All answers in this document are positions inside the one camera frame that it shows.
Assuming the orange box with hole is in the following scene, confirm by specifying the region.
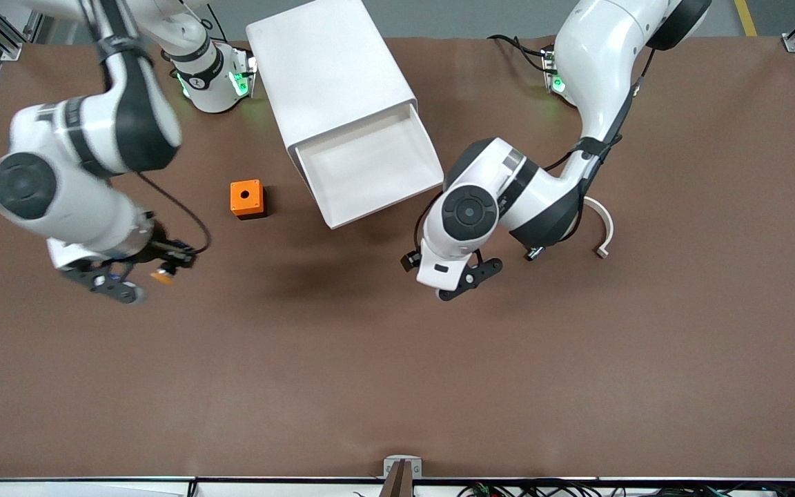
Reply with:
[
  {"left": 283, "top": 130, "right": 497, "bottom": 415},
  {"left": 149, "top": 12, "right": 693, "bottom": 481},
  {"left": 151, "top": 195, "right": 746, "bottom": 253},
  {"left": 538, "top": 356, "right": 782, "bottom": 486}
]
[{"left": 230, "top": 179, "right": 268, "bottom": 220}]

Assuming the black right camera cable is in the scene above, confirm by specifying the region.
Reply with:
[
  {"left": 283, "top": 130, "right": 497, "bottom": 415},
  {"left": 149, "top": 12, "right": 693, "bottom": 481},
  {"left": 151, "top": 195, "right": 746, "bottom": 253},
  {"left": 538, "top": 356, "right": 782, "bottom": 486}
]
[{"left": 135, "top": 171, "right": 213, "bottom": 255}]

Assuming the black camera cable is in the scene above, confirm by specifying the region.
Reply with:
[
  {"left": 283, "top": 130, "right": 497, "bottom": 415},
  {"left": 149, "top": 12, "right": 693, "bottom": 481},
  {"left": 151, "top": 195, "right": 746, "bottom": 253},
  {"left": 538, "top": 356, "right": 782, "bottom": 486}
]
[
  {"left": 135, "top": 171, "right": 213, "bottom": 255},
  {"left": 411, "top": 192, "right": 448, "bottom": 257}
]

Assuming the black left camera cable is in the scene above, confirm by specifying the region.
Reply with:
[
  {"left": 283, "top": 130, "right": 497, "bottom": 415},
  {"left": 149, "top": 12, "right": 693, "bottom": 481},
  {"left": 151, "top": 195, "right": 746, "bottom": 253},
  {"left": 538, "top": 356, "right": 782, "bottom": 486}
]
[{"left": 411, "top": 192, "right": 448, "bottom": 257}]

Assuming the black left camera mount plate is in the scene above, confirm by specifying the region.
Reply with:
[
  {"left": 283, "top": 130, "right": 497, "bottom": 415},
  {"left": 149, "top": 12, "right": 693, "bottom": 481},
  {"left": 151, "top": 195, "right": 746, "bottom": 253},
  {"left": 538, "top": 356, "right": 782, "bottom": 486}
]
[{"left": 438, "top": 257, "right": 504, "bottom": 302}]

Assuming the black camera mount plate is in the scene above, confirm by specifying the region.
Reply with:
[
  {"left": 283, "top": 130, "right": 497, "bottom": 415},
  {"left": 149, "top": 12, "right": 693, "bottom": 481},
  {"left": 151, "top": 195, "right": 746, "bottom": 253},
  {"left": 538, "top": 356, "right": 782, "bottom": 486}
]
[
  {"left": 438, "top": 257, "right": 504, "bottom": 302},
  {"left": 59, "top": 261, "right": 148, "bottom": 305}
]

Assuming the black right camera mount plate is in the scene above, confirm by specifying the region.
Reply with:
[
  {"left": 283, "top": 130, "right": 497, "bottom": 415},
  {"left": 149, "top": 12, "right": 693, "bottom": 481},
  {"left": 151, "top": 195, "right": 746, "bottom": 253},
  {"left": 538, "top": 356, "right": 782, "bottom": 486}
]
[{"left": 59, "top": 261, "right": 148, "bottom": 305}]

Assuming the white curved bracket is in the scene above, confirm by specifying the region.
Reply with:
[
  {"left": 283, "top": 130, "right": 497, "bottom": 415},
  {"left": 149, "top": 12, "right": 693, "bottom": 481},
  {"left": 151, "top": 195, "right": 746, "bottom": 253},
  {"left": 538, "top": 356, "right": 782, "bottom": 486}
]
[{"left": 582, "top": 197, "right": 615, "bottom": 260}]

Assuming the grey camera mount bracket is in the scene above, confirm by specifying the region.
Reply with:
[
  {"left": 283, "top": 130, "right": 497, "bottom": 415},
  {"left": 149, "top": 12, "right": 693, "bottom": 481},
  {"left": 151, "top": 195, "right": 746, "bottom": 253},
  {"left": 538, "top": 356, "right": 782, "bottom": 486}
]
[{"left": 384, "top": 456, "right": 422, "bottom": 478}]

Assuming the brown camera support strut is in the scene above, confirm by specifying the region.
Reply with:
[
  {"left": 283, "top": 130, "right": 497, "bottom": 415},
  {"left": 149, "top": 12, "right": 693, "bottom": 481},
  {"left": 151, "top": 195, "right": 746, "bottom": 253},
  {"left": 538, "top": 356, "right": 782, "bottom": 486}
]
[{"left": 379, "top": 461, "right": 413, "bottom": 497}]

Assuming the black base power cable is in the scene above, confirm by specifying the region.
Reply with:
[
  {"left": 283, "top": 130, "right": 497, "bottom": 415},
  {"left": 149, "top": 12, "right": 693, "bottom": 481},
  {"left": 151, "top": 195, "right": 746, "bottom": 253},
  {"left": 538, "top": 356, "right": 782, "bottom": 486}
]
[{"left": 487, "top": 35, "right": 553, "bottom": 70}]

